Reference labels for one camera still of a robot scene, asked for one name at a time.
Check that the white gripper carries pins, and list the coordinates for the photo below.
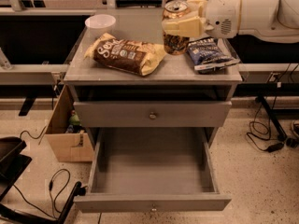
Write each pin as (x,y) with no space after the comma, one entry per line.
(221,14)

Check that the orange patterned drink can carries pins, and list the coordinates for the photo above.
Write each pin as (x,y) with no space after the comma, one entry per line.
(175,44)

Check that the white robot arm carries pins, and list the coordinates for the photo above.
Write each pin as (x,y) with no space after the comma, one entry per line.
(274,21)

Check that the grey drawer cabinet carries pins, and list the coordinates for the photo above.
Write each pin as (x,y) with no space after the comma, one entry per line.
(173,80)

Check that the closed grey upper drawer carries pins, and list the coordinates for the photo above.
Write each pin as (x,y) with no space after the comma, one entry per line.
(152,114)

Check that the open grey middle drawer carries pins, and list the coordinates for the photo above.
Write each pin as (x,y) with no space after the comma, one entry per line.
(152,170)

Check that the blue snack bag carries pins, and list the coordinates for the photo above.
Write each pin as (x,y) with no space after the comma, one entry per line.
(208,57)

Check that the brown yellow chip bag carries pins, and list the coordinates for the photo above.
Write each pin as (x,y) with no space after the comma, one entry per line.
(136,57)

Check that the black desk leg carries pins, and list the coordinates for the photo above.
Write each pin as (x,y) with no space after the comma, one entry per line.
(282,136)

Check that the green bottle in box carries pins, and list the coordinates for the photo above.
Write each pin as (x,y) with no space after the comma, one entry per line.
(74,120)

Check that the cardboard box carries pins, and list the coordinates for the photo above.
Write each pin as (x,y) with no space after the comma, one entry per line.
(67,145)

